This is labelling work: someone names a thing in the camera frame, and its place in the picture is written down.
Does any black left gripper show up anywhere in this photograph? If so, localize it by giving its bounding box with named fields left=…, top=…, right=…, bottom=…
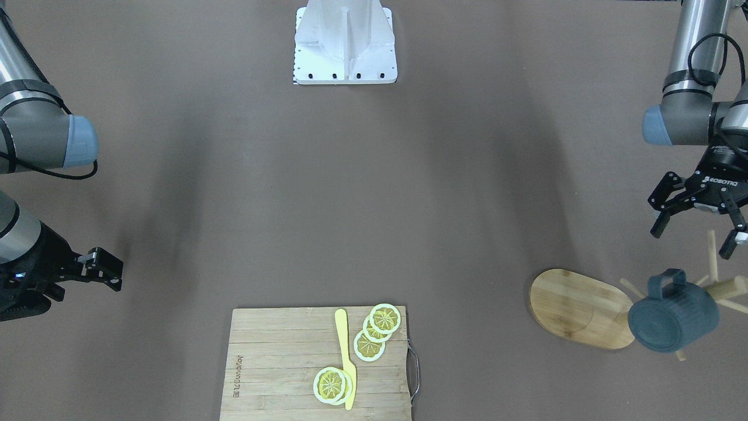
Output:
left=647, top=143, right=747, bottom=260

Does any lemon slice back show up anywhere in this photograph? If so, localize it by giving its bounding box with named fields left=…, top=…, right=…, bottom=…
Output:
left=354, top=330, right=386, bottom=362

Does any yellow plastic knife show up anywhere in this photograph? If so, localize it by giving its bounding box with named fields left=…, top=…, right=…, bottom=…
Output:
left=334, top=308, right=358, bottom=410

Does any wooden cup storage rack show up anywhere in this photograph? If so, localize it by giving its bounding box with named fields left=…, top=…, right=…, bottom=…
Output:
left=528, top=231, right=746, bottom=360

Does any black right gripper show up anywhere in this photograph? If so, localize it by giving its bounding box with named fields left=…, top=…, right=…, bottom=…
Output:
left=1, top=223, right=124, bottom=322

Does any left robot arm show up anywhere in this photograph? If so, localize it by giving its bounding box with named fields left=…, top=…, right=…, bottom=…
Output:
left=643, top=1, right=747, bottom=260

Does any lemon slice middle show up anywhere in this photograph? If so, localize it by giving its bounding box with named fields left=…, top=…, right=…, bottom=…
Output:
left=362, top=315, right=393, bottom=343

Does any wooden cutting board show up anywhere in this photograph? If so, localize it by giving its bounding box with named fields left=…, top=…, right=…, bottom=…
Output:
left=220, top=305, right=420, bottom=420

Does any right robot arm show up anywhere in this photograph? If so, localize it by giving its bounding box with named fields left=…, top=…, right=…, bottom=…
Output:
left=1, top=7, right=124, bottom=322

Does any lemon slice under knife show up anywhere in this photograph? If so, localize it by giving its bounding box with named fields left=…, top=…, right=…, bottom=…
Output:
left=313, top=366, right=354, bottom=406

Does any dark teal mug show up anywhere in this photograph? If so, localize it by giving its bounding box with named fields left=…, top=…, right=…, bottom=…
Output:
left=628, top=268, right=721, bottom=353

